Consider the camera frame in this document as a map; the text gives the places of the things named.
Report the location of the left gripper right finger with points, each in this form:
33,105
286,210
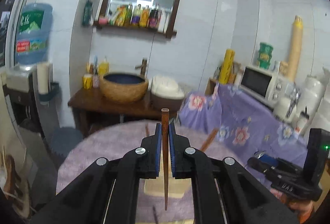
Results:
188,162

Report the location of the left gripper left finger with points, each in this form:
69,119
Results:
140,163

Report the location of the dark red wooden spoon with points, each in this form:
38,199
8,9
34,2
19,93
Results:
209,140

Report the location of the dark brown wooden chopstick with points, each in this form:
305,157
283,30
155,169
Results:
165,124

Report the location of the metal spoon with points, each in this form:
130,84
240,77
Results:
259,154

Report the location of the black chopstick silver band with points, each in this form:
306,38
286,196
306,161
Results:
155,215

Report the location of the right hand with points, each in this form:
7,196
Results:
304,208

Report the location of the dark wooden side table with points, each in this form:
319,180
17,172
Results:
90,104

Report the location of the purple floral cloth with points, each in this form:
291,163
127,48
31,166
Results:
244,125

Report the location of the white rice cooker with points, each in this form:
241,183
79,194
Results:
166,93

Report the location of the woven basket sink bowl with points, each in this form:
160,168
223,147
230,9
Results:
123,87

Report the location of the white thermos jug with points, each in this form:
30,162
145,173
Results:
311,94

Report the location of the yellow mug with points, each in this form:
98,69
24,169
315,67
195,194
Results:
87,81

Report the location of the white microwave oven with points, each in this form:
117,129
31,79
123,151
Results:
265,86

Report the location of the yellow rolled mat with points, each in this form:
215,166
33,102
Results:
226,66

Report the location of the water dispenser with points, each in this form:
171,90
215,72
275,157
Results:
33,111

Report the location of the paper cup stack holder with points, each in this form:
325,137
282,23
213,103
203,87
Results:
47,87

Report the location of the green stacked containers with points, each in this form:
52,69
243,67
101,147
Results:
264,55

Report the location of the tall beige cup stack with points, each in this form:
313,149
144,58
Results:
295,48

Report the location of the wooden framed mirror shelf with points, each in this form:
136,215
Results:
156,16

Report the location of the blue water jug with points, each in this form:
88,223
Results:
33,32

